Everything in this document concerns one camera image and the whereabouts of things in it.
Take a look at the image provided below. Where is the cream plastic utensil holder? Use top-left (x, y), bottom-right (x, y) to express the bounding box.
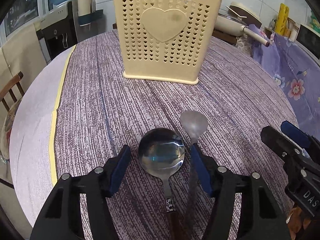
top-left (113, 0), bottom-right (222, 85)

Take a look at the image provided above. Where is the wooden chair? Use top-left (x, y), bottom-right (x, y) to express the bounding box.
top-left (0, 72), bottom-right (25, 111)

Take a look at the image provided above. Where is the white microwave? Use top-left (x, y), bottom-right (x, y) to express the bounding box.
top-left (295, 24), bottom-right (320, 62)

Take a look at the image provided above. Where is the window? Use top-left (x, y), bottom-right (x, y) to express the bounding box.
top-left (4, 0), bottom-right (39, 36)

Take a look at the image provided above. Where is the water dispenser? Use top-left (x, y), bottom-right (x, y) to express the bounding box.
top-left (36, 0), bottom-right (106, 61)

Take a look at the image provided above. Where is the purple floral cloth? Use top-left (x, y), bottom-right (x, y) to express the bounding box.
top-left (249, 24), bottom-right (319, 138)

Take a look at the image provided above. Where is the cat print cushion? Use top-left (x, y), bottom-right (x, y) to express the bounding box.
top-left (1, 98), bottom-right (22, 160)

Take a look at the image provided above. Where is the rice cooker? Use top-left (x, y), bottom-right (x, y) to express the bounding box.
top-left (226, 2), bottom-right (262, 28)

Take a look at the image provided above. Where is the right hand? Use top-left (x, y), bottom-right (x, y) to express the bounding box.
top-left (286, 206), bottom-right (311, 240)

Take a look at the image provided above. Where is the yellow box roll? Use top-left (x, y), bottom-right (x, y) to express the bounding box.
top-left (274, 3), bottom-right (290, 35)

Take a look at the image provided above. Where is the round steel spoon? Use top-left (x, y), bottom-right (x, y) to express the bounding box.
top-left (138, 128), bottom-right (185, 239)

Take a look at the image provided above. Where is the white pot with lid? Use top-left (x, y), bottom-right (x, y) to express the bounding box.
top-left (214, 14), bottom-right (270, 47)

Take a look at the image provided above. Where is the purple striped tablecloth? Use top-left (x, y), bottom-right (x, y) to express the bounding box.
top-left (54, 31), bottom-right (296, 239)

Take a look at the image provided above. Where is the pointed steel spoon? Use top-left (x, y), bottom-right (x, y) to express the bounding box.
top-left (180, 111), bottom-right (208, 231)

